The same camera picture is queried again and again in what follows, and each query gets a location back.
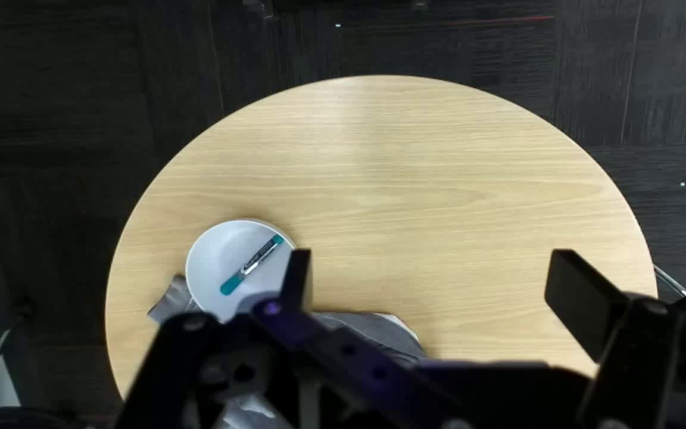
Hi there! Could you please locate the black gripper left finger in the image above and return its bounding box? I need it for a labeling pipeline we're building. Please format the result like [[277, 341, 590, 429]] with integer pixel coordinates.
[[115, 248, 457, 429]]

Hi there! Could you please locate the grey sweater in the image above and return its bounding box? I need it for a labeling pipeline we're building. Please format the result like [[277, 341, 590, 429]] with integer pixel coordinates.
[[146, 271, 430, 429]]

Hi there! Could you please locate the teal capped marker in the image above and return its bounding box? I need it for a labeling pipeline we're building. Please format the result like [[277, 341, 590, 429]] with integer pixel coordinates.
[[216, 230, 287, 297]]

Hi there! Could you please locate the white bowl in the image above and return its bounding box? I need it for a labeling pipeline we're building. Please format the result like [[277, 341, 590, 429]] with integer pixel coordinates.
[[183, 219, 297, 323]]

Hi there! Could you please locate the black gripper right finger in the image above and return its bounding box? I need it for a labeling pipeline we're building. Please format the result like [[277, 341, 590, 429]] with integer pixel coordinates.
[[544, 248, 686, 429]]

